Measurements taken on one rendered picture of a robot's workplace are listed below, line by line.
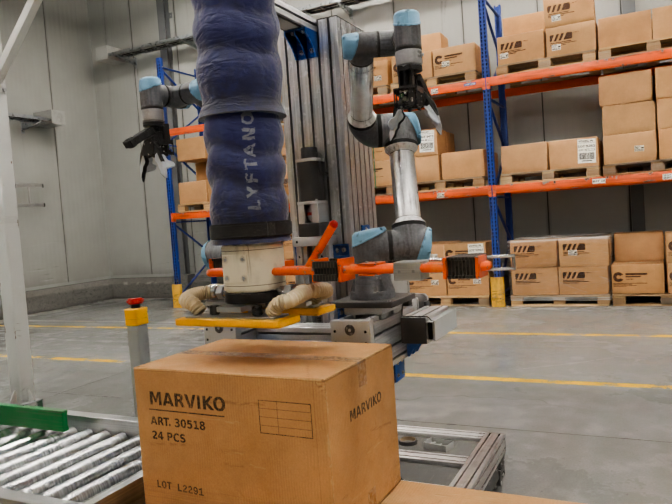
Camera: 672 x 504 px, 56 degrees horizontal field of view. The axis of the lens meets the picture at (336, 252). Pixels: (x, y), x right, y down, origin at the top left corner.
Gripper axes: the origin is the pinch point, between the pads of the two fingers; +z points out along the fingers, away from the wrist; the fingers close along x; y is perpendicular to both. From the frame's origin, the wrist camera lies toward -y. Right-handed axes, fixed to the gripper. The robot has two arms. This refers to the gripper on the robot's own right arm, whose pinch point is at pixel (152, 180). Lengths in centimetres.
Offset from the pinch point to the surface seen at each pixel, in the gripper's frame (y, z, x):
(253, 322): -20, 42, -72
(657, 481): 185, 149, -103
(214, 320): -23, 42, -60
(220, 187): -18, 7, -61
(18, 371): 55, 112, 290
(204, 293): -15, 36, -46
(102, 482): -31, 94, -7
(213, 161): -18, 0, -60
